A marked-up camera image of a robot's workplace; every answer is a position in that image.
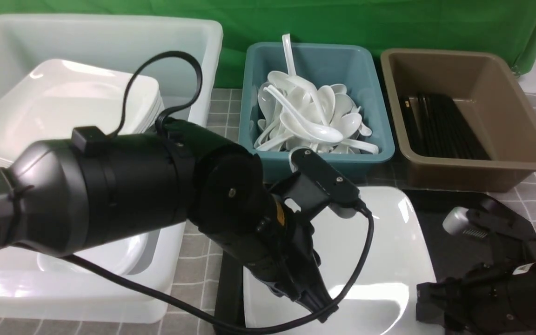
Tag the green backdrop cloth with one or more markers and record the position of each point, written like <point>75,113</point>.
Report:
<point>506,28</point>

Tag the upright white spoon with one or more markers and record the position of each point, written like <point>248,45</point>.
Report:
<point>289,57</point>

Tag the large white rice plate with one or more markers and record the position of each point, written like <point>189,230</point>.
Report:
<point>382,301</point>

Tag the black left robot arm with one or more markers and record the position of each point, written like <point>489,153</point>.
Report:
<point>64,196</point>

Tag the top stacked white plate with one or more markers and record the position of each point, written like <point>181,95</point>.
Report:
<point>59,95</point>

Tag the teal plastic bin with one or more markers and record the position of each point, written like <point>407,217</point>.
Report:
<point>323,64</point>

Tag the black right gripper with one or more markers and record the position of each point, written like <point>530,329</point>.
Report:
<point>449,304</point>

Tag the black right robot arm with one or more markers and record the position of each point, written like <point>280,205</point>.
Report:
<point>487,301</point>

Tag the stack of white plates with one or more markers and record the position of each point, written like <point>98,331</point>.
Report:
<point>149,120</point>

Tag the large translucent white bin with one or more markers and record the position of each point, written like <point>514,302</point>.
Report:
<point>116,42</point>

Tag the brown plastic bin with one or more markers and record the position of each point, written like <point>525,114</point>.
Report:
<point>490,99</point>

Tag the white ceramic soup spoon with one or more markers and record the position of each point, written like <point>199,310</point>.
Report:
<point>298,125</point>

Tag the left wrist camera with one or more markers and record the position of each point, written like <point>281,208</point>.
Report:
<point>318,185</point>

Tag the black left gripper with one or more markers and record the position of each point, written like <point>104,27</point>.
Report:
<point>271,235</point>

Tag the pile of white spoons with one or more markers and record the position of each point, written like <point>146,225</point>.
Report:
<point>329,105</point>

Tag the pile of black chopsticks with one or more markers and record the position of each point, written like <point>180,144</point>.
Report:
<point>436,128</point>

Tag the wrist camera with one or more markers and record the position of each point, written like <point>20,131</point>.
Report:
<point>475,224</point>
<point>318,185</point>

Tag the small white bowl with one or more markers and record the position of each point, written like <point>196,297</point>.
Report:
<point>118,257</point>

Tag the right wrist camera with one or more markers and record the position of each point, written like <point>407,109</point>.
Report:
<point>475,224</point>

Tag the grey checked tablecloth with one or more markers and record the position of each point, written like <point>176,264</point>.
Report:
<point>198,266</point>

